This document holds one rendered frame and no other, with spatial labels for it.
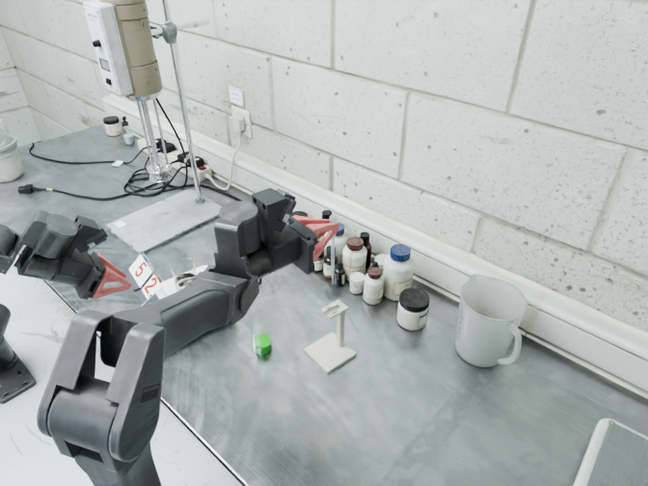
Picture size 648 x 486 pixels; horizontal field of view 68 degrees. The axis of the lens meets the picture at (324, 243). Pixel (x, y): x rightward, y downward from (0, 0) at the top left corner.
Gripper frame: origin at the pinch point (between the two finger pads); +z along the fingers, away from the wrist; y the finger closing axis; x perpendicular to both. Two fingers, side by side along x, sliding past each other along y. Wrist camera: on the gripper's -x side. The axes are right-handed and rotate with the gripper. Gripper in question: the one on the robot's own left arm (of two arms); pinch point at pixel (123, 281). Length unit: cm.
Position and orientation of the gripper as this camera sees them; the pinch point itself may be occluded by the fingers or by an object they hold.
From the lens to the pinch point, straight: 110.6
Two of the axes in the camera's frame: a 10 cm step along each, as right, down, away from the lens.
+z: 6.2, 2.6, 7.4
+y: -5.9, -4.7, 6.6
